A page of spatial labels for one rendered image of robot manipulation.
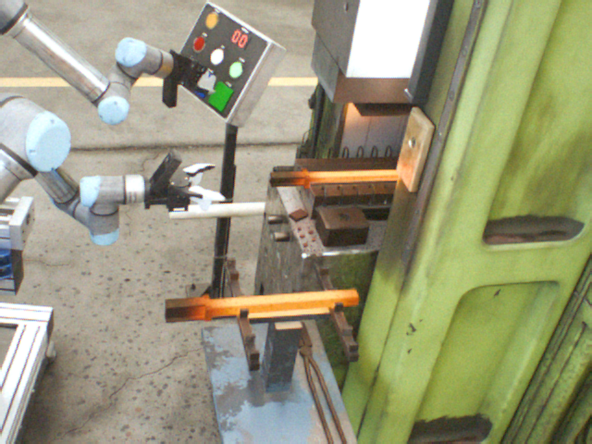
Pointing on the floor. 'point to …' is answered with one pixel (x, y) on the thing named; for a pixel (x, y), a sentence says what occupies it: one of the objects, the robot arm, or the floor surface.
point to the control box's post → (225, 198)
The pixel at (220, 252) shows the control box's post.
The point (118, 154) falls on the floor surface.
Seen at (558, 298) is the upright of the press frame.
